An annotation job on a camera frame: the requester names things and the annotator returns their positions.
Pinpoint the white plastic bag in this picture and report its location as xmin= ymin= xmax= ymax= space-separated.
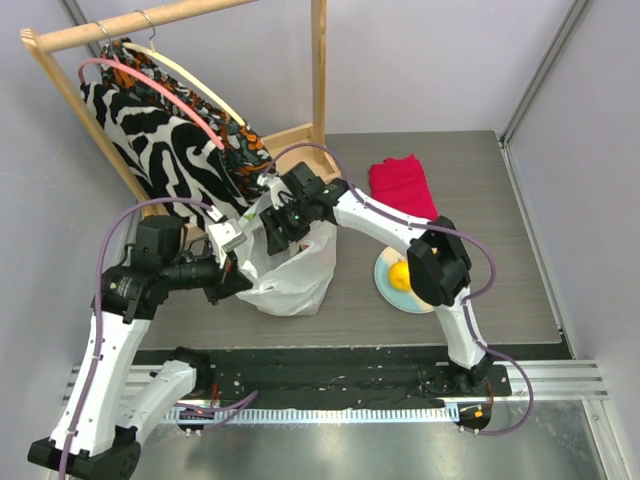
xmin=235 ymin=194 xmax=337 ymax=316

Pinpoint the yellow fake orange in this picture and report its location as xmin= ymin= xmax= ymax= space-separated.
xmin=388 ymin=261 xmax=411 ymax=292

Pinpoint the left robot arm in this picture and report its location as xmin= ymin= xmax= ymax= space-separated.
xmin=27 ymin=216 xmax=252 ymax=479

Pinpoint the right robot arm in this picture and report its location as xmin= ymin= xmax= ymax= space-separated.
xmin=258 ymin=162 xmax=493 ymax=395

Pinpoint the orange patterned garment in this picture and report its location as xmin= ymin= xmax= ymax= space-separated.
xmin=101 ymin=37 xmax=272 ymax=200

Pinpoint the wooden clothes rack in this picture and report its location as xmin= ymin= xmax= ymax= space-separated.
xmin=19 ymin=0 xmax=342 ymax=248

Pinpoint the red cloth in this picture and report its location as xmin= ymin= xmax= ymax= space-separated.
xmin=369 ymin=154 xmax=439 ymax=220

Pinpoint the black white zebra garment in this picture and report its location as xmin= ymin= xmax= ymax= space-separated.
xmin=80 ymin=82 xmax=250 ymax=218

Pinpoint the blue and cream plate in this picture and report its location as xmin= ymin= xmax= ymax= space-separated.
xmin=374 ymin=247 xmax=434 ymax=314

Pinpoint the cream hanger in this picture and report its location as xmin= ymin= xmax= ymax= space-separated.
xmin=122 ymin=42 xmax=246 ymax=126

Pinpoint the pink hanger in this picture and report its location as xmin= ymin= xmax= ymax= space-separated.
xmin=78 ymin=57 xmax=225 ymax=150

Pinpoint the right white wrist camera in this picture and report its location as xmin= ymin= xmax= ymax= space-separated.
xmin=258 ymin=173 xmax=294 ymax=210

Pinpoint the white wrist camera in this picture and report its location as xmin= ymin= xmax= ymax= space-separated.
xmin=205 ymin=219 xmax=247 ymax=266
xmin=258 ymin=173 xmax=294 ymax=210

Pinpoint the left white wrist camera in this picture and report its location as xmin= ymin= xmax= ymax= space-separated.
xmin=205 ymin=219 xmax=247 ymax=266

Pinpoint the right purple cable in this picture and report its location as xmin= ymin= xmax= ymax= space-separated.
xmin=259 ymin=142 xmax=535 ymax=436

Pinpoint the purple cable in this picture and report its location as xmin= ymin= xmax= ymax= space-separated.
xmin=57 ymin=197 xmax=259 ymax=480
xmin=259 ymin=142 xmax=535 ymax=436

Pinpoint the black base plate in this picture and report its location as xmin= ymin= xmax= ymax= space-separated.
xmin=134 ymin=341 xmax=513 ymax=407

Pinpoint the white slotted cable duct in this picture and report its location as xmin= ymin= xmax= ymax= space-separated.
xmin=160 ymin=403 xmax=459 ymax=425

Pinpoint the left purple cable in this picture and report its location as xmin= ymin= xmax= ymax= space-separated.
xmin=57 ymin=197 xmax=259 ymax=480

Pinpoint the aluminium rail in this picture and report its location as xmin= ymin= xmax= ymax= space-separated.
xmin=64 ymin=359 xmax=610 ymax=401

